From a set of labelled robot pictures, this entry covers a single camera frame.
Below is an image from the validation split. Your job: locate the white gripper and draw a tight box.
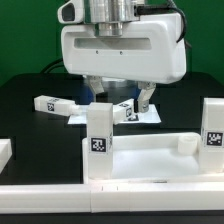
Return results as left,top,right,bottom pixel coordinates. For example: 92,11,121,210
61,13,186,113

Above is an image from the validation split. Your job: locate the white desk top tray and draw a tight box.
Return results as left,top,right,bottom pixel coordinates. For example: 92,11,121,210
82,132,224,183

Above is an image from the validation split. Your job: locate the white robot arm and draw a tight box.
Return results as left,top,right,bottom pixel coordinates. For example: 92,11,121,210
58,0,186,112

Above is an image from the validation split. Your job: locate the white marker sheet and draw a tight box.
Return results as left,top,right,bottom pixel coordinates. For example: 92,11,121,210
68,104,161,125

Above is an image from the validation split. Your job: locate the white left barrier block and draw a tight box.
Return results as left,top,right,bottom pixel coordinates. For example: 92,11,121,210
0,139,12,173

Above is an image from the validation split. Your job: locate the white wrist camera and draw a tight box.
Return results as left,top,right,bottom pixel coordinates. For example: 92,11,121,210
57,0,84,24

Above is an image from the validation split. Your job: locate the white front barrier rail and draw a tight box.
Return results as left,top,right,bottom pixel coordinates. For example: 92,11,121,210
0,182,224,214

